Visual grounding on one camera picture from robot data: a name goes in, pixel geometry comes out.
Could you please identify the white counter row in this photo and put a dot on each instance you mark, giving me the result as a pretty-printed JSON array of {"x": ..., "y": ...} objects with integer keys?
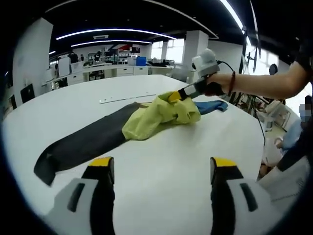
[{"x": 122, "y": 71}]

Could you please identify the person's right hand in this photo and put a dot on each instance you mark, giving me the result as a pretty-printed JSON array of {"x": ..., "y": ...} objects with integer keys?
[{"x": 218, "y": 82}]

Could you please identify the person's black sleeve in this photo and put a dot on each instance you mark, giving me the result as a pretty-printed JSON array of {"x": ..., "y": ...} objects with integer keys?
[{"x": 304, "y": 56}]

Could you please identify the yellow blue grey garment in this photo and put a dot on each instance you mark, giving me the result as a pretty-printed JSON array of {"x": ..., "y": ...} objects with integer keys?
[{"x": 102, "y": 132}]

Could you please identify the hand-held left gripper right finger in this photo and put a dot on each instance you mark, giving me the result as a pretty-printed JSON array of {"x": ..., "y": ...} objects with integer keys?
[{"x": 234, "y": 208}]

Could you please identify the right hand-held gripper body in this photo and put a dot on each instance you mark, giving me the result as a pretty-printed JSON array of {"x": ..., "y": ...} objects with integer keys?
[{"x": 206, "y": 63}]

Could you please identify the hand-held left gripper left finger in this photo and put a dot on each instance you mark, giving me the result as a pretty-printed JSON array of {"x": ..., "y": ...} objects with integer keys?
[{"x": 80, "y": 208}]

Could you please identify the white office chair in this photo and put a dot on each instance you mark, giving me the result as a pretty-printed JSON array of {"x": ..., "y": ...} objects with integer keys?
[{"x": 276, "y": 115}]

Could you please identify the blue storage box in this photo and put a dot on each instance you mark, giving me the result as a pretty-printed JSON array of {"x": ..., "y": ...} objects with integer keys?
[{"x": 141, "y": 61}]

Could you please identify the white square pillar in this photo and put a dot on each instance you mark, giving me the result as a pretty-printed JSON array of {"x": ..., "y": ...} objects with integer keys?
[
  {"x": 196, "y": 49},
  {"x": 31, "y": 58}
]

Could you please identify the white flat strip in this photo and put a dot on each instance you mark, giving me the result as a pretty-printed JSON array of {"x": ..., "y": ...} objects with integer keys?
[{"x": 127, "y": 98}]

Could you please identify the grey mesh office chair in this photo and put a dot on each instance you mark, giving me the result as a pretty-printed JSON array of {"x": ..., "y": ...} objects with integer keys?
[{"x": 286, "y": 181}]

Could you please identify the long ceiling light strip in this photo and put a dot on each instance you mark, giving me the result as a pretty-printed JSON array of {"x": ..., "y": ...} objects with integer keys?
[
  {"x": 115, "y": 30},
  {"x": 110, "y": 41},
  {"x": 234, "y": 17}
]

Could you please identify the white upright panel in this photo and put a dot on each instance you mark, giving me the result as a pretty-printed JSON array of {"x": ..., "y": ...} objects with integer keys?
[{"x": 64, "y": 66}]

